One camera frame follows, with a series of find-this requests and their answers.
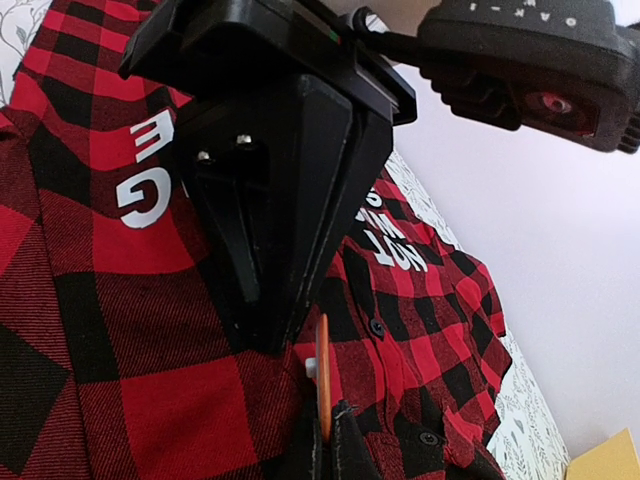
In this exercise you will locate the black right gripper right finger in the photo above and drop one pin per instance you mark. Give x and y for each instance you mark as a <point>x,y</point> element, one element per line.
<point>349,456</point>

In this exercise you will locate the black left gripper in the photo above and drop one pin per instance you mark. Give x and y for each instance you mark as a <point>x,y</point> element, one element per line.
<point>275,187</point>

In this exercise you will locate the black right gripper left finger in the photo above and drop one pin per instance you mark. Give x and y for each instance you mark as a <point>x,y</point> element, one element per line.
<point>306,450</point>

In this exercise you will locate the white brooch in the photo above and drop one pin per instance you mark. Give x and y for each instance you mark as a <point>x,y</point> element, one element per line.
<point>319,369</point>

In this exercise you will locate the red black plaid shirt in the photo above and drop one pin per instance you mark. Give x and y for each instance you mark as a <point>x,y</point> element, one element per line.
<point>115,360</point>

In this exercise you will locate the floral patterned table mat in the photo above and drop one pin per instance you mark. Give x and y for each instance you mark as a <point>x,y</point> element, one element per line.
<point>525,429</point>

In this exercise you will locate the yellow plastic basket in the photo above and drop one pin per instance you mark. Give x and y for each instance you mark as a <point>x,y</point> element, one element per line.
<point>615,459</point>

